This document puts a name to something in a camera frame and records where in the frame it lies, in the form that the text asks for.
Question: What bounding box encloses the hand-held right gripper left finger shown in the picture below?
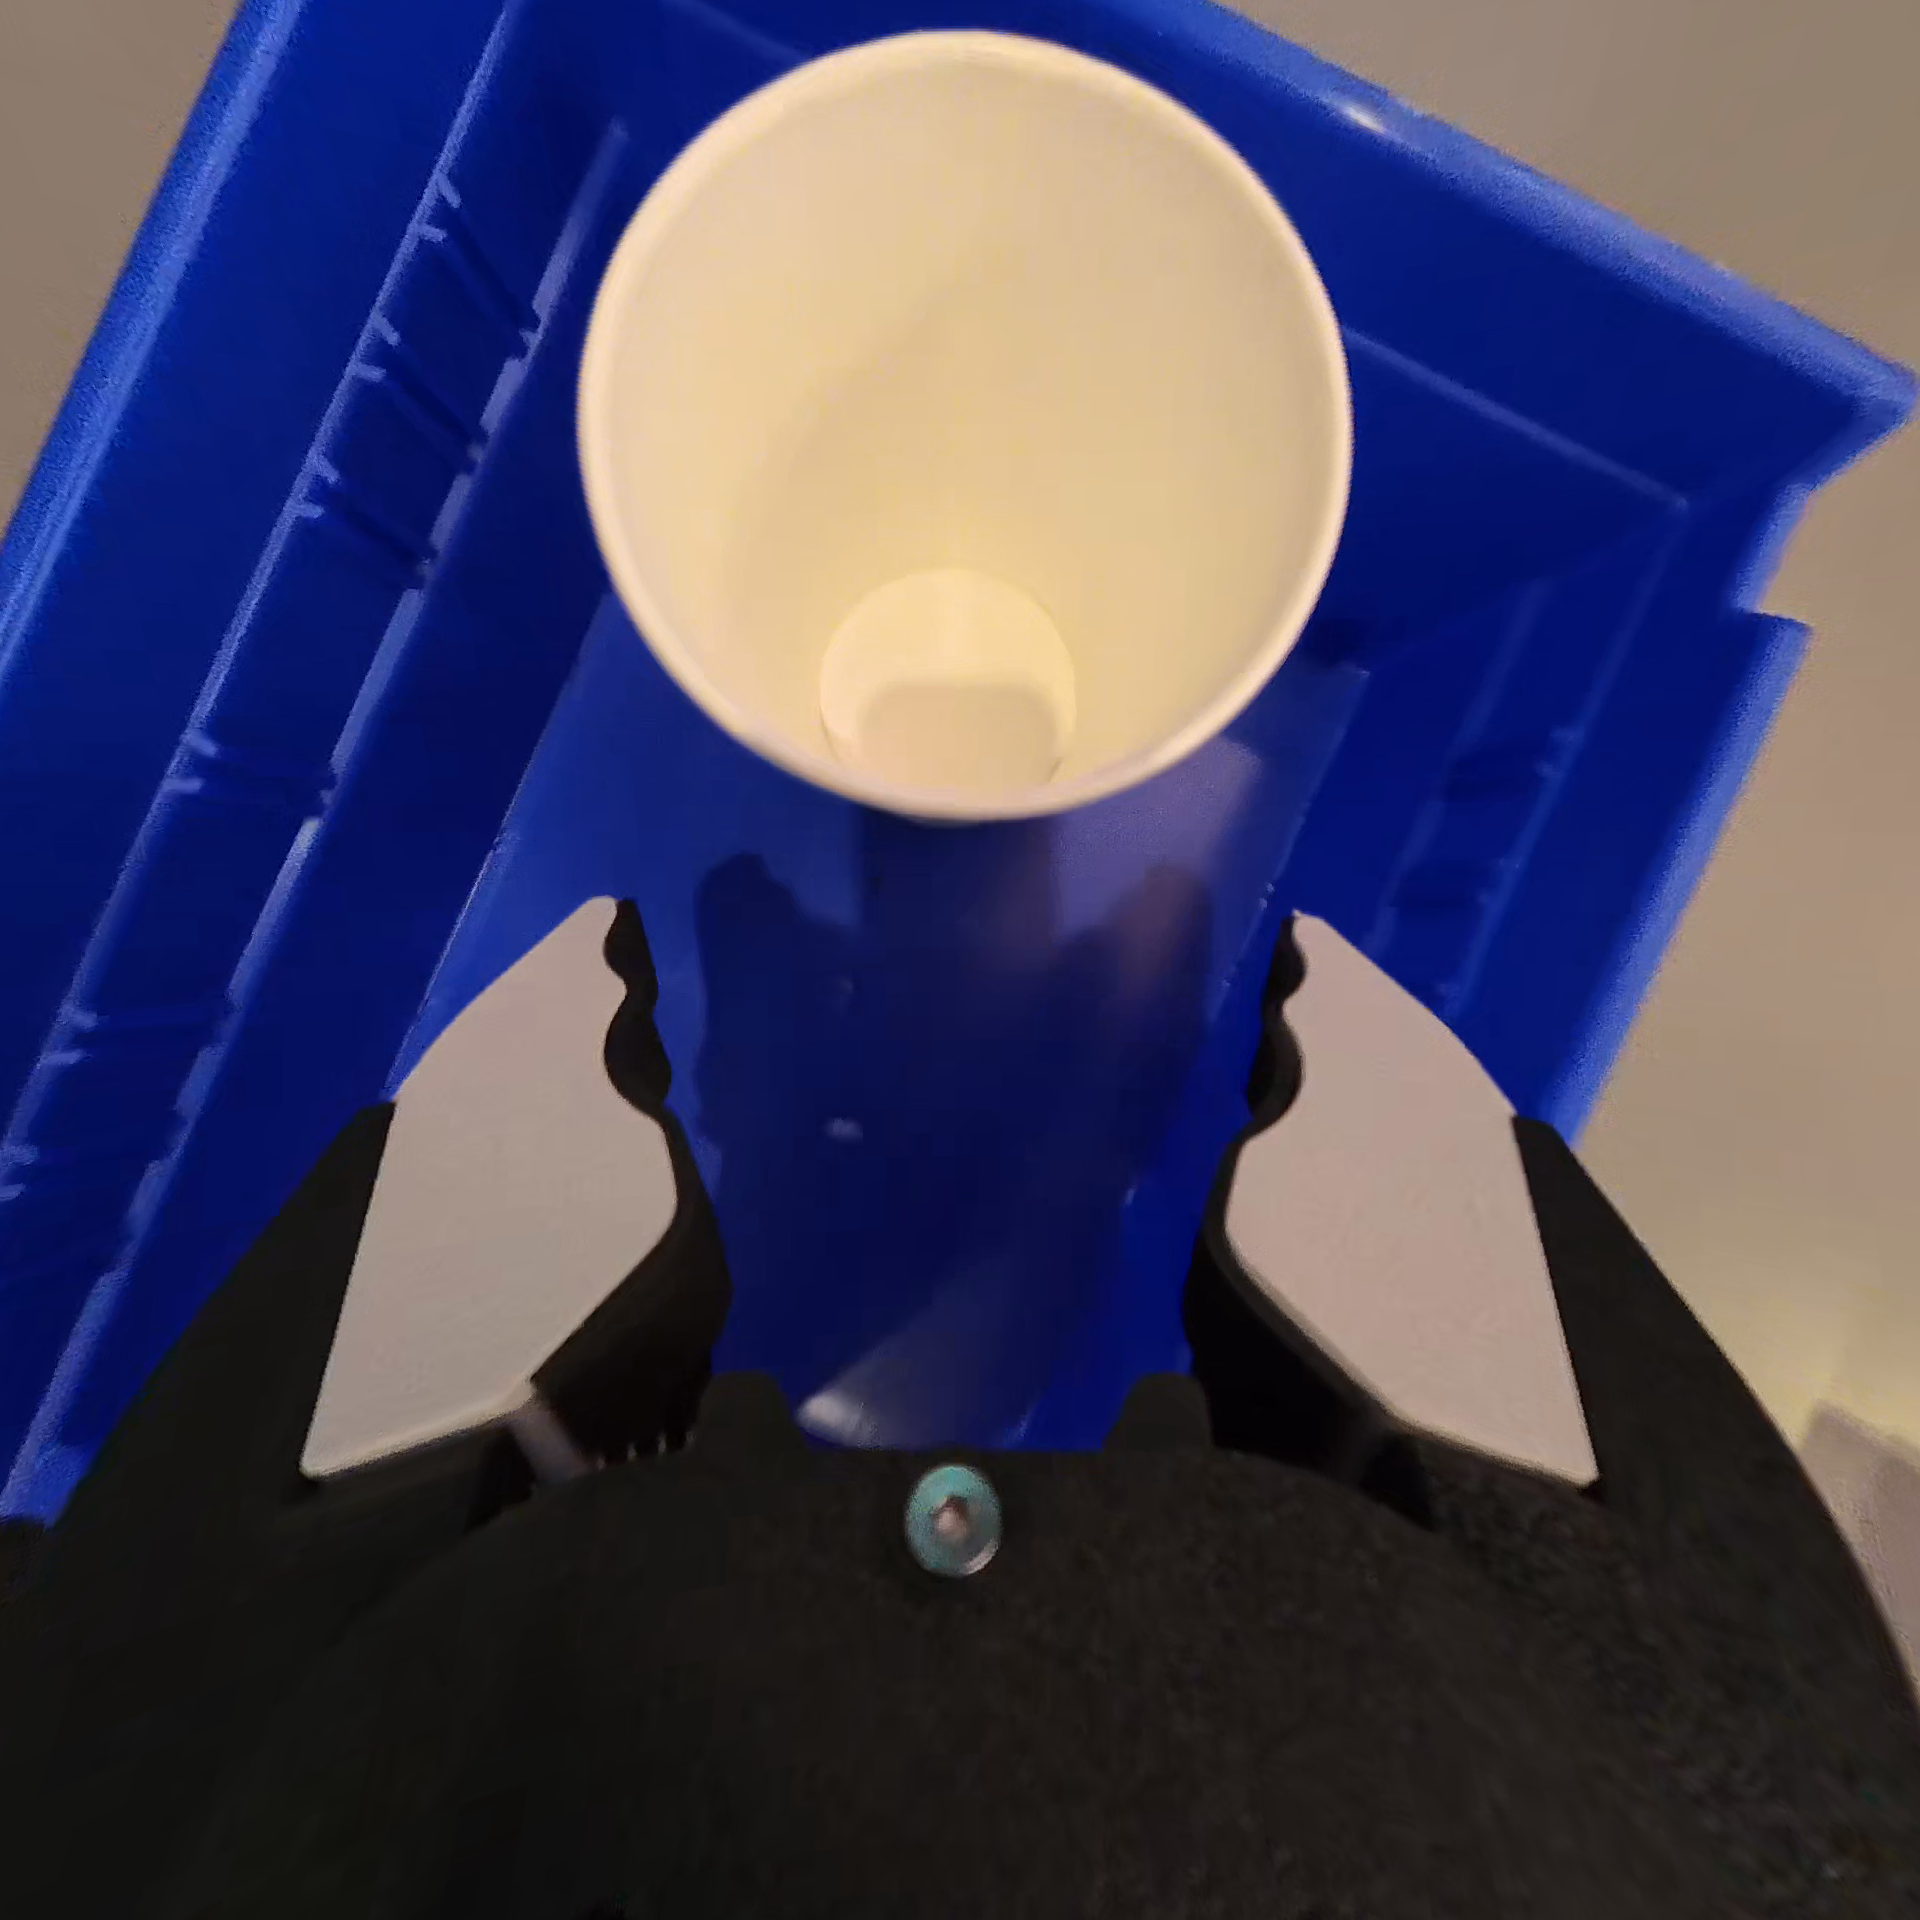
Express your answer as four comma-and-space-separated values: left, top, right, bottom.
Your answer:
298, 897, 731, 1482

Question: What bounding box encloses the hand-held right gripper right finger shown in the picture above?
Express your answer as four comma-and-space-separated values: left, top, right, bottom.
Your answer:
1180, 920, 1601, 1492

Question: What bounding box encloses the blue plastic bin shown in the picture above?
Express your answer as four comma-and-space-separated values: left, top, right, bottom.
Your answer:
0, 0, 1920, 1522

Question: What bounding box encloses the white paper cup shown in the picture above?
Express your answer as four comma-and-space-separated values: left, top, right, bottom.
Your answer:
573, 27, 1355, 825

